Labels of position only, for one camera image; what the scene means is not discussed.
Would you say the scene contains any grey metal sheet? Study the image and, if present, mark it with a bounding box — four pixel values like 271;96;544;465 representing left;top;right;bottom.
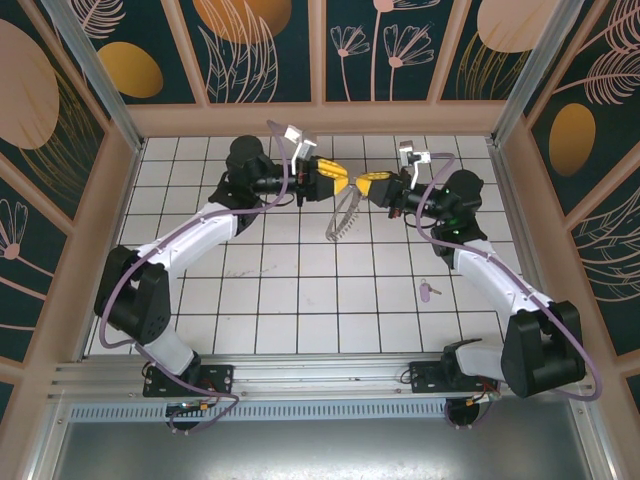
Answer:
29;419;619;480

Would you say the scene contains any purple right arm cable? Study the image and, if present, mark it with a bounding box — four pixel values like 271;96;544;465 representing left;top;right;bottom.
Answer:
415;152;604;404

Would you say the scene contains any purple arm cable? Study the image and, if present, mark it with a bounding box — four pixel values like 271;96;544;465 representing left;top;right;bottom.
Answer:
415;152;604;404
99;119;246;436

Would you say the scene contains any aluminium side rail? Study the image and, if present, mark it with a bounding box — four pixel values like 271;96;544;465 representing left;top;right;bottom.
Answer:
487;139;569;355

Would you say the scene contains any metal band with key rings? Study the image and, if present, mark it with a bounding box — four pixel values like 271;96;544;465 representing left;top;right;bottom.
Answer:
324;184;364;242

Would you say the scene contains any aluminium mounting rail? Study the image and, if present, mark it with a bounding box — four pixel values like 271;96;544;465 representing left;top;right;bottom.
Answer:
47;353;594;401

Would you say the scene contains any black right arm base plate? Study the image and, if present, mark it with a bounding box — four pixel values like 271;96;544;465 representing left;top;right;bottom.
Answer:
408;359;501;396

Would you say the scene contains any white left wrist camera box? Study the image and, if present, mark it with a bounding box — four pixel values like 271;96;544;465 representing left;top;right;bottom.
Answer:
282;124;319;174

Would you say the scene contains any aluminium corner post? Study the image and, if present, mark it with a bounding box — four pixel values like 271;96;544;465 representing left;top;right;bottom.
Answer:
489;0;586;146
39;0;147;151

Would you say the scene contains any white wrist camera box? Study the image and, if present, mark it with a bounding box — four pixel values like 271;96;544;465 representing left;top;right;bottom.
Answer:
397;139;432;189
282;124;319;174

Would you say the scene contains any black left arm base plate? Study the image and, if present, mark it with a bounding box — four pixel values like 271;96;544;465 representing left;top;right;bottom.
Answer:
143;363;235;399

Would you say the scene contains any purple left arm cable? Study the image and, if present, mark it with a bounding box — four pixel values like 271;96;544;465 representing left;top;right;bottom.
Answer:
99;119;246;436

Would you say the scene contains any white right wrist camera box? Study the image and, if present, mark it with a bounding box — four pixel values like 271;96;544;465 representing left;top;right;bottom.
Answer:
397;139;432;189

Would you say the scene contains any perforated metal cable tray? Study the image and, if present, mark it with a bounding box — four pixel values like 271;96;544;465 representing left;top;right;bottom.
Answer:
67;403;571;422

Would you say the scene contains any key with purple tag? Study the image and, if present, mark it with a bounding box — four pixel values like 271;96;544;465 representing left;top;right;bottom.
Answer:
418;278;444;305

